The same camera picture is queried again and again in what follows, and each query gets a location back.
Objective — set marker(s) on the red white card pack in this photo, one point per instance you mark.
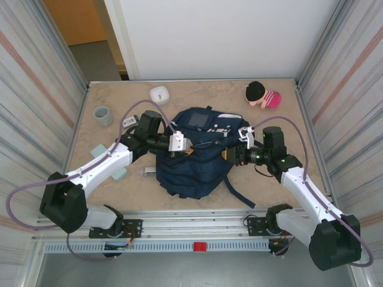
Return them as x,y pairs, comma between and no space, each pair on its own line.
128,122

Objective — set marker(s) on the navy blue backpack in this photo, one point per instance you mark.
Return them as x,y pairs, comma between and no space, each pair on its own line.
194,176

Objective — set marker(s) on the mint green box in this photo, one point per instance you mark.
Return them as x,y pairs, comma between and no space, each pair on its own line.
119,174

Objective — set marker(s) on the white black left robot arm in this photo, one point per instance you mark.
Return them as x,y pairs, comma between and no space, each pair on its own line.
101,161

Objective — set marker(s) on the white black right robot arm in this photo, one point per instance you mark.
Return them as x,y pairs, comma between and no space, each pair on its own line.
311,194

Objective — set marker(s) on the pink striped plush doll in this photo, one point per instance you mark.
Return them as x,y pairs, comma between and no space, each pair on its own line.
269,98

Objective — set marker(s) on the grey cup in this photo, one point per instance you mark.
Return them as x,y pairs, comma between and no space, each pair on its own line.
103,118

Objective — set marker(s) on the corrugated plastic side panel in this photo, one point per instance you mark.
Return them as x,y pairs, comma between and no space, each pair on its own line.
353,89
30,119

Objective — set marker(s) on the wooden door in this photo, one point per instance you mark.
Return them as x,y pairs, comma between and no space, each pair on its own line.
74,21

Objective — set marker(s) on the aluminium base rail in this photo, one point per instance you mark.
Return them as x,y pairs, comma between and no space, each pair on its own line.
194,224

